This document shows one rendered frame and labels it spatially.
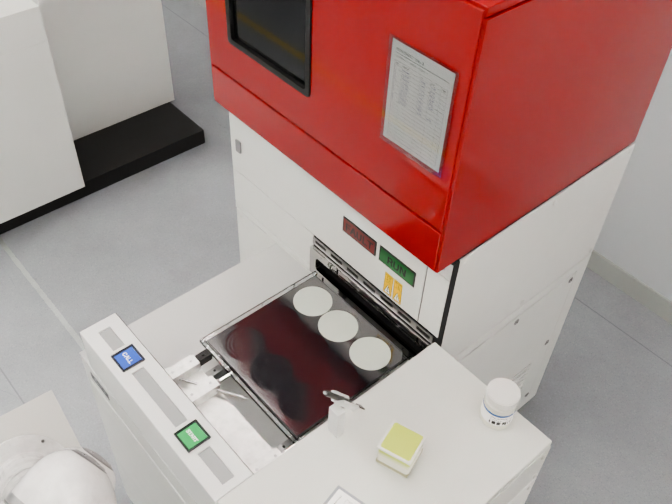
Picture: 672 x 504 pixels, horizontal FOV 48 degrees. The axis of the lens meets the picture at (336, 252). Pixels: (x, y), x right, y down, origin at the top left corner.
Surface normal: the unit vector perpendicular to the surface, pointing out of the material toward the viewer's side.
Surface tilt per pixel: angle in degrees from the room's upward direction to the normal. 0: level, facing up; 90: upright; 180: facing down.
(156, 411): 0
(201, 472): 0
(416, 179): 90
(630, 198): 90
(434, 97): 90
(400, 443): 0
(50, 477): 15
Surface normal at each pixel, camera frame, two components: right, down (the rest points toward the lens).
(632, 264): -0.75, 0.45
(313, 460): 0.04, -0.70
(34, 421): 0.47, -0.09
